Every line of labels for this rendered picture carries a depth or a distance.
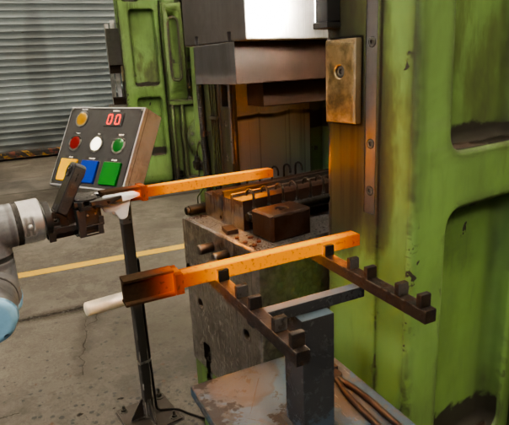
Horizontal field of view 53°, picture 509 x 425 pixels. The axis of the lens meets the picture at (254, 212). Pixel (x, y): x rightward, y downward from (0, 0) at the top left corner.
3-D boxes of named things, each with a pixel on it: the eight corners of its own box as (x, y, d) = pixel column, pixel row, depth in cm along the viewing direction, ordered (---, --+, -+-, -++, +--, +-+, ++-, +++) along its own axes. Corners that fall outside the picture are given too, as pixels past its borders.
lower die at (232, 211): (243, 231, 128) (242, 198, 126) (206, 214, 144) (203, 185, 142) (365, 201, 150) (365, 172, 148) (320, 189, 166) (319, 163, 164)
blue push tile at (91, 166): (91, 183, 161) (97, 161, 162) (75, 181, 165) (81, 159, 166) (95, 185, 163) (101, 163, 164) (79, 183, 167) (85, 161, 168)
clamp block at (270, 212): (272, 243, 118) (271, 216, 117) (252, 234, 125) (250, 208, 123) (313, 232, 125) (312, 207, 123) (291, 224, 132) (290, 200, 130)
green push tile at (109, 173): (113, 186, 156) (120, 162, 157) (96, 184, 160) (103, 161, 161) (117, 187, 158) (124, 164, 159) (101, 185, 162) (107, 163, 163)
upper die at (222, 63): (236, 84, 118) (233, 41, 116) (195, 83, 134) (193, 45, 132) (367, 75, 140) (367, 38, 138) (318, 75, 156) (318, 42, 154)
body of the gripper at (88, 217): (97, 224, 119) (43, 236, 113) (92, 188, 116) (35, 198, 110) (108, 232, 113) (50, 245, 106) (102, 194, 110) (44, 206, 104)
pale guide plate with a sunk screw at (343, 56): (354, 124, 106) (355, 37, 101) (324, 121, 113) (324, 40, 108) (361, 123, 107) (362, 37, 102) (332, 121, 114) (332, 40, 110)
